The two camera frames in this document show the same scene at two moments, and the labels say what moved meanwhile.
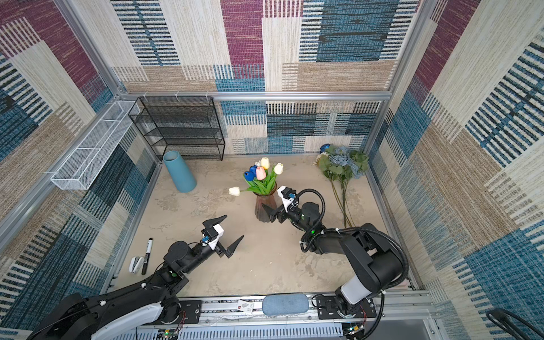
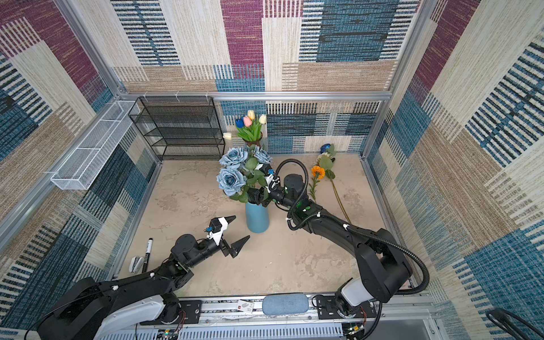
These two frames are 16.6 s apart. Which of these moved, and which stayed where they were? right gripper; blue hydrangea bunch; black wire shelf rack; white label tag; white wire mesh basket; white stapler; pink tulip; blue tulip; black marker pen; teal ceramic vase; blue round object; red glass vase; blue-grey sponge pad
Moved: teal ceramic vase; right gripper; red glass vase; blue tulip; blue hydrangea bunch; pink tulip
Stayed: blue-grey sponge pad; white label tag; blue round object; white wire mesh basket; black wire shelf rack; white stapler; black marker pen
